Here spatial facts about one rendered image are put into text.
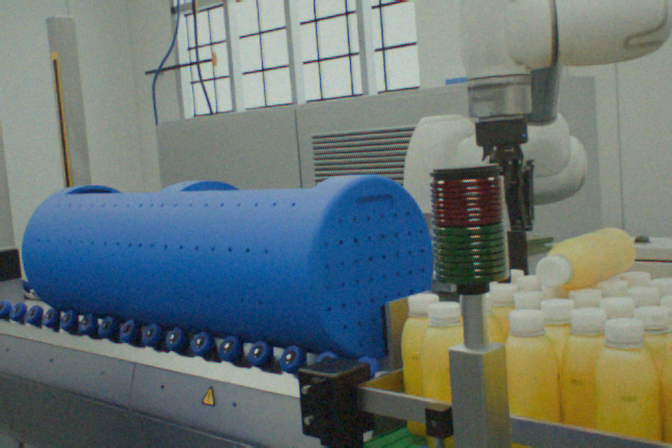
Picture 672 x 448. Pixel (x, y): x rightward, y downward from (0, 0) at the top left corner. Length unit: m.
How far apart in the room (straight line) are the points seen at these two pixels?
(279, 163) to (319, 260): 2.54
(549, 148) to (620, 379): 1.05
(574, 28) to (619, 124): 2.95
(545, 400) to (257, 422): 0.55
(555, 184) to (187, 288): 0.88
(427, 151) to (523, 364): 1.01
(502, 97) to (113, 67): 5.93
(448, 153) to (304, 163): 1.77
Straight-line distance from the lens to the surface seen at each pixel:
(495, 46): 1.26
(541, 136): 1.94
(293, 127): 3.71
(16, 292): 2.42
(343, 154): 3.49
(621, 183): 4.23
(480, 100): 1.28
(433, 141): 1.96
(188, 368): 1.56
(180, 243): 1.49
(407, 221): 1.40
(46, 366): 1.98
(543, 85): 1.91
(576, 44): 1.28
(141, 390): 1.68
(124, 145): 7.05
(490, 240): 0.76
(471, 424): 0.81
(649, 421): 0.98
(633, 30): 1.29
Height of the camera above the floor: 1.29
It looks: 6 degrees down
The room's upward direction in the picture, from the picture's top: 5 degrees counter-clockwise
